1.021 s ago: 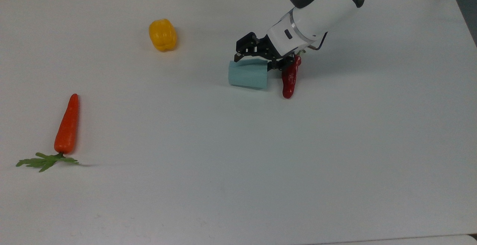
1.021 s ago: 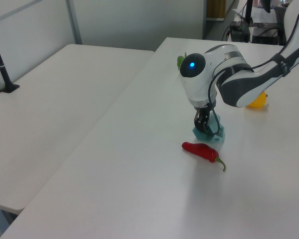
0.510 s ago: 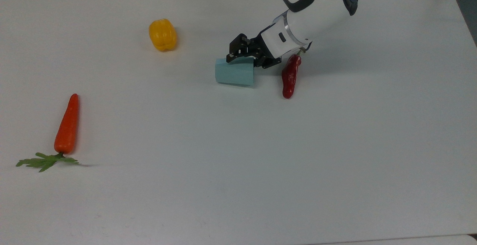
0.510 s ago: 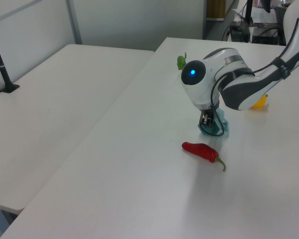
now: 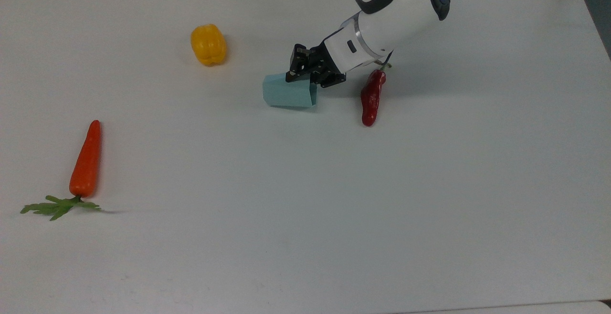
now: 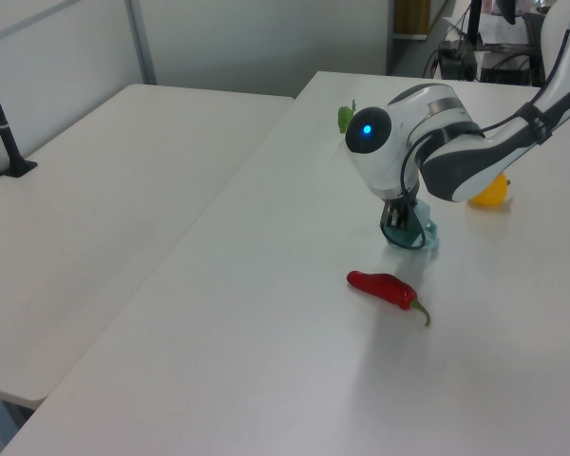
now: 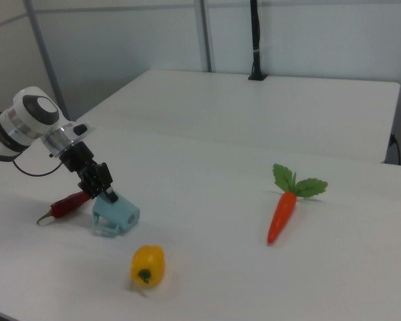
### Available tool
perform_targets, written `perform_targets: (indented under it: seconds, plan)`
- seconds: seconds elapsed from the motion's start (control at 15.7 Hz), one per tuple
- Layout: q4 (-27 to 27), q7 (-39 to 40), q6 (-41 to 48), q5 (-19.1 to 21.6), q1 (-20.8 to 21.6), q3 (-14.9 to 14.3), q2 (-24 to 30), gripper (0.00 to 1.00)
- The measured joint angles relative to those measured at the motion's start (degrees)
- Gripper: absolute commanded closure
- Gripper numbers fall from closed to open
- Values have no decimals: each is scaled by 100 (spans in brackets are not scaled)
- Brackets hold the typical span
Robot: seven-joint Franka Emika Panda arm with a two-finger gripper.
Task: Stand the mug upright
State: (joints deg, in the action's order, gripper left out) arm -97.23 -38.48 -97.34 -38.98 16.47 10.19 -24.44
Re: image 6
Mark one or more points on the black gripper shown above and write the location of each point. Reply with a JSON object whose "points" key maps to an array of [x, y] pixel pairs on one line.
{"points": [[401, 206]]}

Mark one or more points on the light blue mug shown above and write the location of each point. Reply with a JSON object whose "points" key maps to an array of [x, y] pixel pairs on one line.
{"points": [[420, 228]]}

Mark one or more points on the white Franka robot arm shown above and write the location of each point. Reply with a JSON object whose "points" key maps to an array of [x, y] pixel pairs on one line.
{"points": [[456, 138]]}

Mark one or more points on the red chili pepper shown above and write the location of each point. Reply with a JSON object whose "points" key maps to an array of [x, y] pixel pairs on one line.
{"points": [[382, 287]]}

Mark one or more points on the yellow bell pepper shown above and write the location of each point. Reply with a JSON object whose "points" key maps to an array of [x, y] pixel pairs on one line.
{"points": [[491, 195]]}

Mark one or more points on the green leafy toy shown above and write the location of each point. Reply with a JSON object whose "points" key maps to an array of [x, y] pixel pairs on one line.
{"points": [[346, 116]]}

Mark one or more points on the black electronics box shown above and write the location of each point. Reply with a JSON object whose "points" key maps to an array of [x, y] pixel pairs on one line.
{"points": [[457, 59]]}

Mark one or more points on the black equipment rack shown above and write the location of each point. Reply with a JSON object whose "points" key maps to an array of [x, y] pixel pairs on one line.
{"points": [[508, 64]]}

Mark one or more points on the brown cardboard panel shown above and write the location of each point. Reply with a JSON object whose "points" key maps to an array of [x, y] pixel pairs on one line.
{"points": [[411, 18]]}

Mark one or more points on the black monitor pole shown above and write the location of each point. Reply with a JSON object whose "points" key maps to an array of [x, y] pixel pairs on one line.
{"points": [[474, 21]]}

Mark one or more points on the black pole stand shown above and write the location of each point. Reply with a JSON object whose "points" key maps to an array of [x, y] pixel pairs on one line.
{"points": [[0, 128]]}

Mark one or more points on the grey partition post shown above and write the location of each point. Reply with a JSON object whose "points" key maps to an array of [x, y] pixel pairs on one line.
{"points": [[141, 43]]}

